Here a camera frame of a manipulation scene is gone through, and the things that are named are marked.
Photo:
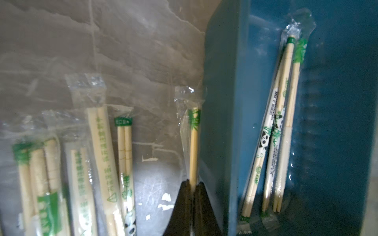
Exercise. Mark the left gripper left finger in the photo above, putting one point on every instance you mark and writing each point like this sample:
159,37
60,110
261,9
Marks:
181,218

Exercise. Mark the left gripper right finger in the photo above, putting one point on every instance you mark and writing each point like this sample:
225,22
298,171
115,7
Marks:
205,223

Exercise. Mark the chopsticks panda print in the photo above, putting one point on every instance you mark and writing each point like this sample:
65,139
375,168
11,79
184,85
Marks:
299,20

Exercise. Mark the chopsticks green label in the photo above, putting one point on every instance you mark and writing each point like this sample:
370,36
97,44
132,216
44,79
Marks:
82,205

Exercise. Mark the chopsticks bamboo leaf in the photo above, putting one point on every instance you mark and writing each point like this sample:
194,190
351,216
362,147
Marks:
189,108

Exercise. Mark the teal plastic storage box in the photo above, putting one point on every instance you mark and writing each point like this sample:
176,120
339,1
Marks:
335,115

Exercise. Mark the chopsticks green text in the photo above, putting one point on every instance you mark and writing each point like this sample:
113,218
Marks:
37,153

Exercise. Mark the chopsticks green band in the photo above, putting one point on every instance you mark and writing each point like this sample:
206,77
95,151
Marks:
88,92

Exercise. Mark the chopsticks box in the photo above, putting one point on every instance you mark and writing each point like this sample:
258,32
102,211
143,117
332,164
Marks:
122,116

